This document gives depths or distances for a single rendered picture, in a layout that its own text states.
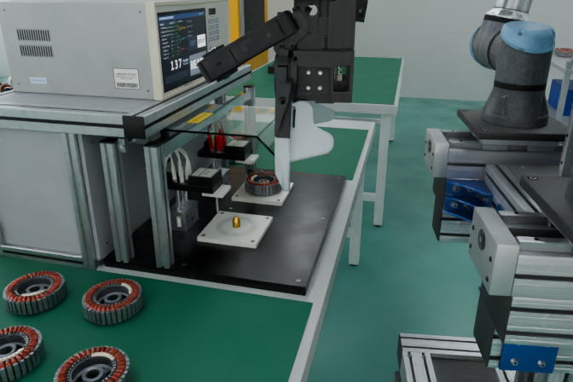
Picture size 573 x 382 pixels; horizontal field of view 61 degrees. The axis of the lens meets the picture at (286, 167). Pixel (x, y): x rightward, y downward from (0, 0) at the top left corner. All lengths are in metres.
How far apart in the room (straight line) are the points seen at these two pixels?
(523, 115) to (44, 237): 1.14
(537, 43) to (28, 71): 1.16
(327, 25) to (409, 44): 5.88
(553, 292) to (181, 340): 0.63
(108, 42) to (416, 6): 5.44
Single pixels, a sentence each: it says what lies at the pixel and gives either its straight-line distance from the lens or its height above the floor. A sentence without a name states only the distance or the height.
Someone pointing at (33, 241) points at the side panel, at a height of 0.79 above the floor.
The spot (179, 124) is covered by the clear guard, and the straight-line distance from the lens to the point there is 1.09.
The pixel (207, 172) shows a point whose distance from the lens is 1.21.
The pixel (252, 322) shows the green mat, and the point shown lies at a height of 0.75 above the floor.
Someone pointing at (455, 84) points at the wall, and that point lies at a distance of 6.48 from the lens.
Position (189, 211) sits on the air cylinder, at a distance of 1.26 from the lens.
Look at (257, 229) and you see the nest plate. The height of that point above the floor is 0.78.
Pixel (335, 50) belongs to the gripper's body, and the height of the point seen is 1.29.
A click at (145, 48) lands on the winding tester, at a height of 1.23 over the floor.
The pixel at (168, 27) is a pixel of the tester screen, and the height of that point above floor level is 1.27.
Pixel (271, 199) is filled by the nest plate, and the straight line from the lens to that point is 1.38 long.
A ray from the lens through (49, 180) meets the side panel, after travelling 1.17.
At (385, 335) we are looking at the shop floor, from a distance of 2.15.
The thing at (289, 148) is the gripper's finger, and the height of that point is 1.20.
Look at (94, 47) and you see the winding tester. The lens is 1.17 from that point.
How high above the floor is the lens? 1.35
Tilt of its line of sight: 21 degrees down
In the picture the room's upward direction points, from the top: straight up
